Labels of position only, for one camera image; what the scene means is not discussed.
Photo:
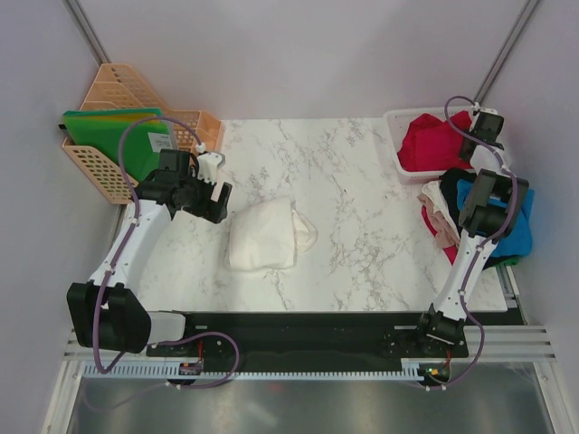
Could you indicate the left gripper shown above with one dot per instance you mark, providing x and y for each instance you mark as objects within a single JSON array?
[{"x": 210, "y": 210}]

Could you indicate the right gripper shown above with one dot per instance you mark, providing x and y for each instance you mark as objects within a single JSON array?
[{"x": 462, "y": 155}]

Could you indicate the white t shirt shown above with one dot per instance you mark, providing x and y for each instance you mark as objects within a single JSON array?
[{"x": 269, "y": 235}]

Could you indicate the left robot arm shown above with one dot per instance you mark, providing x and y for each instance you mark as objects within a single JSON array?
[{"x": 105, "y": 310}]

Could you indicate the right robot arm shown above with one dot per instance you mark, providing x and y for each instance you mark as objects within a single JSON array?
[{"x": 489, "y": 214}]

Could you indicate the red t shirt in basket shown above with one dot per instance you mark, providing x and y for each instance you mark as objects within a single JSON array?
[{"x": 431, "y": 144}]

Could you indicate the black t shirt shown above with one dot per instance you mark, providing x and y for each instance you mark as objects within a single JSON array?
[{"x": 455, "y": 187}]

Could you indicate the white plastic basket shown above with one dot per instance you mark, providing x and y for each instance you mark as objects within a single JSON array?
[{"x": 396, "y": 123}]

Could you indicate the green file folder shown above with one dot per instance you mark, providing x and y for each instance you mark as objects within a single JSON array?
[{"x": 142, "y": 146}]

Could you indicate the beige pink t shirt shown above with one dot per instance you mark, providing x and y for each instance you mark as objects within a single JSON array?
[{"x": 437, "y": 209}]

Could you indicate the blue t shirt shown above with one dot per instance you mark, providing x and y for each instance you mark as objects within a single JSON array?
[{"x": 519, "y": 242}]

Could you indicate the red t shirt on table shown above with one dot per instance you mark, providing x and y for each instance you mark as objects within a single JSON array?
[{"x": 442, "y": 240}]

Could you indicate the peach plastic file organizer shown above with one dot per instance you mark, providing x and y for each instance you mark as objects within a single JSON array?
[{"x": 117, "y": 97}]

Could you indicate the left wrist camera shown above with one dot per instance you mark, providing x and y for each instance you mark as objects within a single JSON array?
[{"x": 209, "y": 164}]

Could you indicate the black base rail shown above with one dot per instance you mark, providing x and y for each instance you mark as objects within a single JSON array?
[{"x": 306, "y": 342}]

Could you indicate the white slotted cable duct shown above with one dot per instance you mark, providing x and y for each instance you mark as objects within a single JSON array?
[{"x": 178, "y": 371}]

